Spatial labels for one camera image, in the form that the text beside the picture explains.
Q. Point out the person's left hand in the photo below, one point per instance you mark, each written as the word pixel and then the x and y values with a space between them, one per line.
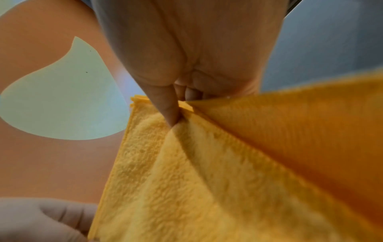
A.
pixel 36 222

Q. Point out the person's right hand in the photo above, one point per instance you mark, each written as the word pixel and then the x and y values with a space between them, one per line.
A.
pixel 194 35

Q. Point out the yellow towel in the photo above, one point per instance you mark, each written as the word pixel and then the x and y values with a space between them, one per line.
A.
pixel 239 177

